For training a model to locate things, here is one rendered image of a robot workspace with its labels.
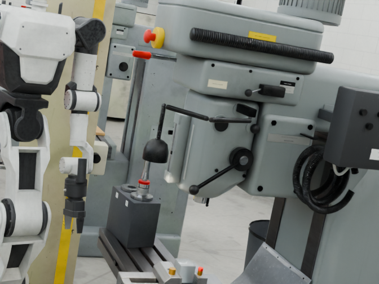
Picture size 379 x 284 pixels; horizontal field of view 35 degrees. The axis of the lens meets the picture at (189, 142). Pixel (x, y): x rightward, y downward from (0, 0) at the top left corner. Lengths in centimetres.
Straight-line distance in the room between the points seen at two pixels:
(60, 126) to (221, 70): 193
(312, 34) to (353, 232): 65
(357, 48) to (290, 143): 637
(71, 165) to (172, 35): 89
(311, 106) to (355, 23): 648
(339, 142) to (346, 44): 676
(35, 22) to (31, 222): 72
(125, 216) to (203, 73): 90
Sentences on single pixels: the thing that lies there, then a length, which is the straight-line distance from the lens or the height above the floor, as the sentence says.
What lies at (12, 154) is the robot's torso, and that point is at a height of 125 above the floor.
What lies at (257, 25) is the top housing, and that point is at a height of 184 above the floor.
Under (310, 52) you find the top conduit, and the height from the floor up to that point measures 180.
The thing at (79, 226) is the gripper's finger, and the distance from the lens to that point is 237.
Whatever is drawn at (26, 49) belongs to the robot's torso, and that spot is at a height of 163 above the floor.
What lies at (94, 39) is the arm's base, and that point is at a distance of 233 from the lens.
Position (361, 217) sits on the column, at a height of 131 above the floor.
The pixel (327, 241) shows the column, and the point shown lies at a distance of 197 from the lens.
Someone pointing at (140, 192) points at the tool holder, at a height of 114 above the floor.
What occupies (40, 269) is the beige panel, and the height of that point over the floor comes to 24.
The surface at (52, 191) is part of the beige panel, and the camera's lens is 357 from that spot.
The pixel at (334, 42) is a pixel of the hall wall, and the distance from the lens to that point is 858.
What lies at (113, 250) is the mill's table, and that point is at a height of 92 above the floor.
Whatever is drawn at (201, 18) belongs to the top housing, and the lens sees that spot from 162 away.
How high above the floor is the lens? 180
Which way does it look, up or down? 11 degrees down
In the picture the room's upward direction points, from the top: 10 degrees clockwise
